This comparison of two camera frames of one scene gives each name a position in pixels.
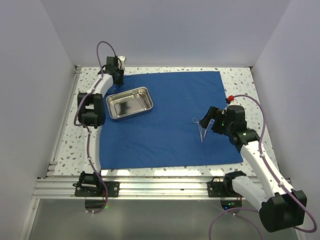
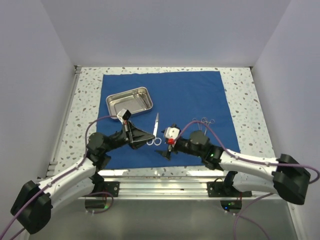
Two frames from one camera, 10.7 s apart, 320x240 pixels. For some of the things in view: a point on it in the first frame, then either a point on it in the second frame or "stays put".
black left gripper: [121, 71] -> [133, 136]
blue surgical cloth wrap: [166, 135] stays put
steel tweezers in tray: [143, 99] stays put
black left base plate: [113, 188] stays put
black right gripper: [214, 113] -> [166, 154]
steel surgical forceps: [195, 120] stays put
